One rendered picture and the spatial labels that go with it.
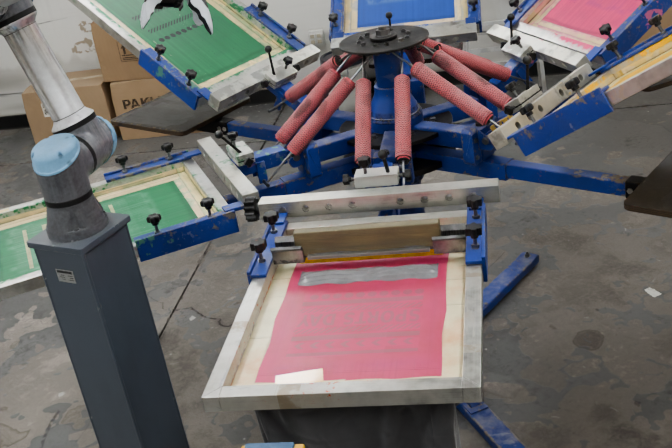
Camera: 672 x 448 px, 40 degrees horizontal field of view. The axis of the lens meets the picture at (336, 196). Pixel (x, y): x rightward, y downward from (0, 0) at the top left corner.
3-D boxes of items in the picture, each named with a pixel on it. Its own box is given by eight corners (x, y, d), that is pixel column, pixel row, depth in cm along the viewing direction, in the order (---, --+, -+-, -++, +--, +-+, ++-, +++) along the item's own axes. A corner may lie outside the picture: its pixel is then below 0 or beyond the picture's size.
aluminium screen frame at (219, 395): (482, 402, 186) (481, 387, 184) (204, 412, 197) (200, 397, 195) (482, 220, 255) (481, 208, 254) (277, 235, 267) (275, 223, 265)
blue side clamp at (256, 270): (270, 294, 239) (264, 271, 237) (251, 295, 240) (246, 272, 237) (291, 238, 266) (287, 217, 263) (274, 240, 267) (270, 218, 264)
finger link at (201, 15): (213, 37, 204) (186, 4, 203) (223, 25, 199) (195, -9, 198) (203, 44, 202) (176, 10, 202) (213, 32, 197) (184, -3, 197)
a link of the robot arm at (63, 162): (33, 204, 224) (16, 153, 219) (61, 180, 236) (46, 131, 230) (77, 203, 221) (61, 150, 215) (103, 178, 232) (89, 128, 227)
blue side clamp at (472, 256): (487, 281, 229) (485, 257, 226) (467, 283, 230) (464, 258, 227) (487, 225, 255) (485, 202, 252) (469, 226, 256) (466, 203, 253)
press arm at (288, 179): (43, 274, 286) (37, 257, 284) (41, 266, 291) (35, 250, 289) (403, 163, 321) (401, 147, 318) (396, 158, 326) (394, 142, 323)
